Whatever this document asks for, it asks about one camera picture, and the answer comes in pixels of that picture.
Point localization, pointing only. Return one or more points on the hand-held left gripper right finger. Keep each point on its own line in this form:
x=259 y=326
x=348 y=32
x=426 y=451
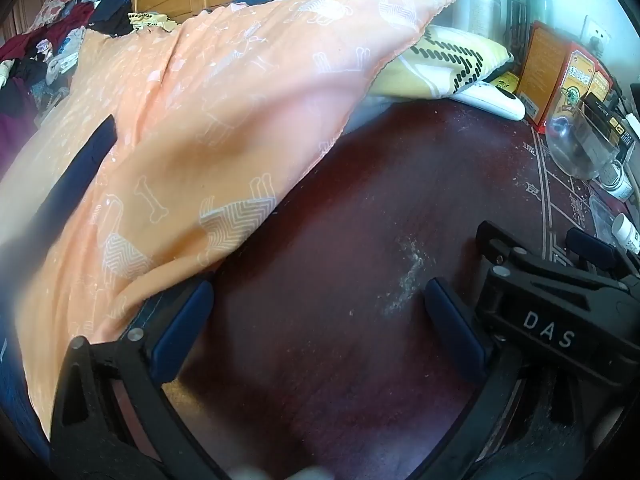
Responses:
x=452 y=325

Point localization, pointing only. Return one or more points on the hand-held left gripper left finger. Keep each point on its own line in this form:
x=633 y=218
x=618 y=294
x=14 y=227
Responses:
x=182 y=325

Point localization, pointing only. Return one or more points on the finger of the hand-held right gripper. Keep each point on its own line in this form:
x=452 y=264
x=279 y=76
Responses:
x=505 y=247
x=592 y=250

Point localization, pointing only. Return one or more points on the pile of mixed clothes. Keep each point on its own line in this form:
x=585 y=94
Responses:
x=65 y=35

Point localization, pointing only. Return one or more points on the white pill bottle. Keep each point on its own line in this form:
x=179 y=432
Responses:
x=627 y=232

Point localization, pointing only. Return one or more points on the white small jar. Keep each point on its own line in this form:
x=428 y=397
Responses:
x=617 y=182

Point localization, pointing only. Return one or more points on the black small box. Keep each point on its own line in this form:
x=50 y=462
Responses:
x=612 y=122

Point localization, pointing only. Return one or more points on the white oval device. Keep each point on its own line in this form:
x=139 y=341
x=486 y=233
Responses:
x=495 y=102

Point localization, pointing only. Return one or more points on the red cardboard carton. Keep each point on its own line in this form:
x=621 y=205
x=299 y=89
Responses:
x=575 y=85

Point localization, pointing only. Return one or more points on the orange cardboard carton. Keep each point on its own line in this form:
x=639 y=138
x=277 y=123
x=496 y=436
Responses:
x=542 y=55

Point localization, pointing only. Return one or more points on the orange printed blanket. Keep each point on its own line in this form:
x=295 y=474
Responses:
x=200 y=110

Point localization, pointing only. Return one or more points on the metal canister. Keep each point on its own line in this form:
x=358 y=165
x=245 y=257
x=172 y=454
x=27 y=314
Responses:
x=475 y=7

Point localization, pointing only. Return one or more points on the yellow black patterned cloth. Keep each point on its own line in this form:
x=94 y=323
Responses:
x=150 y=21

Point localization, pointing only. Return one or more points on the red floral pillow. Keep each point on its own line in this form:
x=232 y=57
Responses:
x=57 y=4

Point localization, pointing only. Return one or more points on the white wall socket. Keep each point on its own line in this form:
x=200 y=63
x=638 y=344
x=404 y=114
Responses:
x=597 y=35

